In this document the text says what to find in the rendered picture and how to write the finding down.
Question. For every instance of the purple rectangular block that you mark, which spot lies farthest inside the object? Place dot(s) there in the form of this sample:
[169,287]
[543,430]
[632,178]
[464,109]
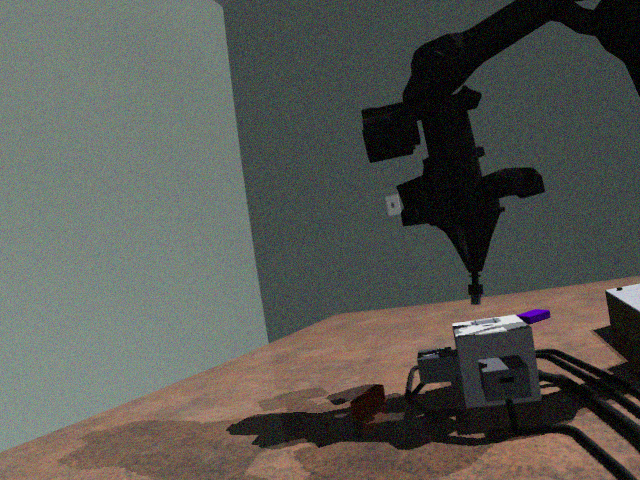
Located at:
[535,315]

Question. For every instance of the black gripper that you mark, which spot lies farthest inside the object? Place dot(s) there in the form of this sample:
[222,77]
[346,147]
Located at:
[469,221]

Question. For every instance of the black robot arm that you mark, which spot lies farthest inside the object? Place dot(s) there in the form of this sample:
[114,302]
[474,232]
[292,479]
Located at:
[441,66]

